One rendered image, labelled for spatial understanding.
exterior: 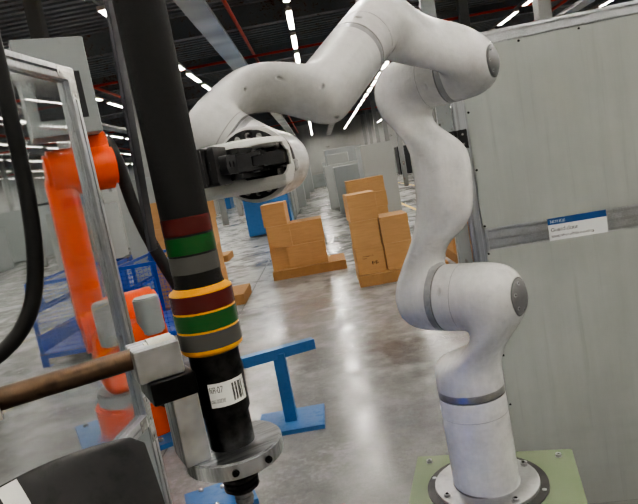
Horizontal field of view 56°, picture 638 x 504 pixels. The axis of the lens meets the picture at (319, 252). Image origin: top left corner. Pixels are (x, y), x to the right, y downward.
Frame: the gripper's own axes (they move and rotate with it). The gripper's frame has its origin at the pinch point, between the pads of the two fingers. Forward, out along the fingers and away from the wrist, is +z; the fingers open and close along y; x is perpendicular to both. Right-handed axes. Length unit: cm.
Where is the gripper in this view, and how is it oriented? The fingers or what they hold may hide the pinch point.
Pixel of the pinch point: (213, 167)
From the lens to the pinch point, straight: 51.0
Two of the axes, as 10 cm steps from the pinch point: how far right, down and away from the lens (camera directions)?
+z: -1.1, 1.6, -9.8
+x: -1.8, -9.7, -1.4
